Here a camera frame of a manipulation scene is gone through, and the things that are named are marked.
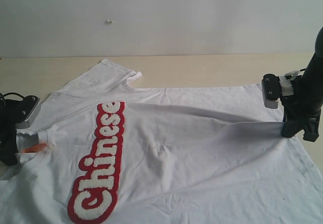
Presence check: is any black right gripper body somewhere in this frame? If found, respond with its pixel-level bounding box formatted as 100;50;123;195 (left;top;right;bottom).
281;75;322;128

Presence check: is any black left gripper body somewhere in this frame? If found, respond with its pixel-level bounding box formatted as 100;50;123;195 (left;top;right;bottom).
1;96;25;166

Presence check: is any white t-shirt red lettering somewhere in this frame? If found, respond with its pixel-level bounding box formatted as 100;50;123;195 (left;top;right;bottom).
1;60;322;223

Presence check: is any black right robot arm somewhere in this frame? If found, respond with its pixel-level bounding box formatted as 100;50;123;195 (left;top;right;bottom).
281;30;322;142

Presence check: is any orange neck tag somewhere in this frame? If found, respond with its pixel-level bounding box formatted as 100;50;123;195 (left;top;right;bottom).
21;143;47;153

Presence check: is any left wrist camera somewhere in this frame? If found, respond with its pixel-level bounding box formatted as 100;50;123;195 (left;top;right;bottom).
14;95;41;129

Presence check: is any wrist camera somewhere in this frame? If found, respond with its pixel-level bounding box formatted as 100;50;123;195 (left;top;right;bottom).
14;95;41;129
261;74;282;109

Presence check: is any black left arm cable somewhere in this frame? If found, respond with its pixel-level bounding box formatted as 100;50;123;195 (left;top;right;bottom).
0;91;26;108

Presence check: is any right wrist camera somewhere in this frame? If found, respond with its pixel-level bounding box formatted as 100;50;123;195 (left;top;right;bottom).
261;74;282;109

